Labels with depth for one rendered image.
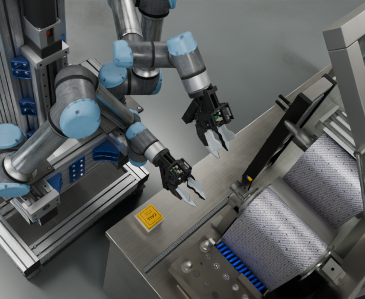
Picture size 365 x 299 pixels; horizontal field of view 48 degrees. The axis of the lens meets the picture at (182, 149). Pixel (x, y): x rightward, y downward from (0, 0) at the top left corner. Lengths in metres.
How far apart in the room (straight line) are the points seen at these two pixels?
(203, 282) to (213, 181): 0.47
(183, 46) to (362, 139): 0.58
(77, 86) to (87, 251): 1.39
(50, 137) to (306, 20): 3.27
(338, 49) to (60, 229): 1.86
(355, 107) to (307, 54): 3.22
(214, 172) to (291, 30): 2.50
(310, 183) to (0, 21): 1.08
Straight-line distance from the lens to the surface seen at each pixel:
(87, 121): 1.20
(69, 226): 2.26
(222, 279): 1.41
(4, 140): 1.55
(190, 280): 1.38
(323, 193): 1.36
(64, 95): 1.22
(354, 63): 0.61
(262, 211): 1.22
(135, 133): 1.44
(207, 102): 1.12
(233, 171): 1.73
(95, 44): 3.32
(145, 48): 1.17
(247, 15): 3.94
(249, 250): 1.37
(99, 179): 2.39
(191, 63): 1.10
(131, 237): 1.53
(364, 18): 0.65
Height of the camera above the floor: 2.33
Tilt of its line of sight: 56 degrees down
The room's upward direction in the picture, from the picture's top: 21 degrees clockwise
